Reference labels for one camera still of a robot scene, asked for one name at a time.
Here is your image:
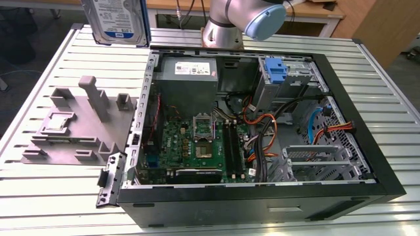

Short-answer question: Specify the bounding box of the green motherboard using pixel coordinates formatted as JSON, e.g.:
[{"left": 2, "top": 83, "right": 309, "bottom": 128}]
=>
[{"left": 135, "top": 115, "right": 259, "bottom": 185}]

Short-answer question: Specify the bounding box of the blue wire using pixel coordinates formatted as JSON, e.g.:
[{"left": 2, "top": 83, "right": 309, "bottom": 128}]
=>
[{"left": 306, "top": 105, "right": 330, "bottom": 146}]

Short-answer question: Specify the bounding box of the grey metal disk bay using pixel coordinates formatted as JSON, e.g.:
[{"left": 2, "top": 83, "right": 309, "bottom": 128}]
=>
[{"left": 281, "top": 145, "right": 361, "bottom": 182}]

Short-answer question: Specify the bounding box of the wooden desk white frame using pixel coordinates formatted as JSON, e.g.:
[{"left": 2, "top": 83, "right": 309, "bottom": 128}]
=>
[
  {"left": 0, "top": 0, "right": 83, "bottom": 18},
  {"left": 145, "top": 0, "right": 346, "bottom": 38}
]

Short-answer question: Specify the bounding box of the grey expansion card retainer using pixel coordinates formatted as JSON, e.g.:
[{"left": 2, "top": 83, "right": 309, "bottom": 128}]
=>
[{"left": 94, "top": 151, "right": 127, "bottom": 209}]

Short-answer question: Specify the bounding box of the thin red wire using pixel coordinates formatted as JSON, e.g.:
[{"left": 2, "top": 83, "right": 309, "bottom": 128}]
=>
[{"left": 139, "top": 92, "right": 162, "bottom": 148}]

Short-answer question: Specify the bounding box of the silver CPU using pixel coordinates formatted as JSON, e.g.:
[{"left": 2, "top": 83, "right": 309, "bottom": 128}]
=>
[{"left": 47, "top": 117, "right": 69, "bottom": 130}]

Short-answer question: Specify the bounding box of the CPU socket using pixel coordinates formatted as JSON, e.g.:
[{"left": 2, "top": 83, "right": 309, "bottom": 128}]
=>
[{"left": 193, "top": 144, "right": 218, "bottom": 160}]

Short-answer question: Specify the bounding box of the black PC case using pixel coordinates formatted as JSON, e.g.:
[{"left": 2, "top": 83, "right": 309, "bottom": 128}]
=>
[{"left": 117, "top": 45, "right": 407, "bottom": 228}]

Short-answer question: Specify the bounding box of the wooden cabinet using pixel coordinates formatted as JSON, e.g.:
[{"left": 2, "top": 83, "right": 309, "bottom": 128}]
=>
[{"left": 334, "top": 0, "right": 420, "bottom": 69}]

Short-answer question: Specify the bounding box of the black chair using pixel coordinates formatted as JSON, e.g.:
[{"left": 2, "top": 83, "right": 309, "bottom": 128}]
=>
[{"left": 0, "top": 7, "right": 37, "bottom": 64}]

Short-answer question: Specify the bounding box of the orange yellow power wire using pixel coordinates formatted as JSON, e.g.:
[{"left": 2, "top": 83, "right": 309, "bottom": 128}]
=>
[{"left": 311, "top": 120, "right": 357, "bottom": 146}]

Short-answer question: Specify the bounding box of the grey power supply unit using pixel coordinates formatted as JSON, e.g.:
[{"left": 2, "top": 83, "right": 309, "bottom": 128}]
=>
[{"left": 153, "top": 57, "right": 218, "bottom": 116}]

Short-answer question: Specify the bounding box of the orange wire bundle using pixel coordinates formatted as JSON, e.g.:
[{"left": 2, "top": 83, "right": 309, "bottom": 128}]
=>
[{"left": 241, "top": 97, "right": 279, "bottom": 163}]

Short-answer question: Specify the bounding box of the hard disk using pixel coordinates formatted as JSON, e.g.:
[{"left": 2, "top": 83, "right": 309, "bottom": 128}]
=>
[{"left": 79, "top": 0, "right": 151, "bottom": 48}]

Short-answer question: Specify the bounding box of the grey parts rack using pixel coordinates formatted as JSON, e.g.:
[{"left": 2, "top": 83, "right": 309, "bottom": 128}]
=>
[{"left": 18, "top": 75, "right": 139, "bottom": 166}]

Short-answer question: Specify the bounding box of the black graphics card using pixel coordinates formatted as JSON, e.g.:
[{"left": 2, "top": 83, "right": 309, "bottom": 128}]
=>
[{"left": 165, "top": 168, "right": 223, "bottom": 184}]

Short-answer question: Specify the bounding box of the black cable bundle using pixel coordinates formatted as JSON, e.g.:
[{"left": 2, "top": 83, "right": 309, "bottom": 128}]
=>
[{"left": 254, "top": 94, "right": 329, "bottom": 183}]

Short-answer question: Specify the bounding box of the blue plastic bay latch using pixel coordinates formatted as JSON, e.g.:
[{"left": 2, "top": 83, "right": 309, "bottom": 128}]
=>
[{"left": 263, "top": 57, "right": 287, "bottom": 84}]

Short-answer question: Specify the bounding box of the metal socket cover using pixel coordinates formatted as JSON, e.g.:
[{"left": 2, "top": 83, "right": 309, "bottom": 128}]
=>
[{"left": 191, "top": 113, "right": 215, "bottom": 143}]

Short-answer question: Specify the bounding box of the green RAM stick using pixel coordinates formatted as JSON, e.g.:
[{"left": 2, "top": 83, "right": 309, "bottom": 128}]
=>
[{"left": 45, "top": 137, "right": 82, "bottom": 144}]

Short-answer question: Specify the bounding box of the office chair wheel base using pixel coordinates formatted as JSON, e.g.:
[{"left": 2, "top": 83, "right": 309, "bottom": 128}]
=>
[{"left": 401, "top": 34, "right": 420, "bottom": 61}]

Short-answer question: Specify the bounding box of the black RAM slot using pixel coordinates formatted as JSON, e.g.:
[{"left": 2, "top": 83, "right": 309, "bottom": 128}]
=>
[
  {"left": 230, "top": 119, "right": 246, "bottom": 179},
  {"left": 222, "top": 120, "right": 235, "bottom": 179}
]

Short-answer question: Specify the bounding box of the grey metal drive cage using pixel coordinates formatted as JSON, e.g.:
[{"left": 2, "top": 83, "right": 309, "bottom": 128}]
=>
[{"left": 251, "top": 57, "right": 329, "bottom": 116}]

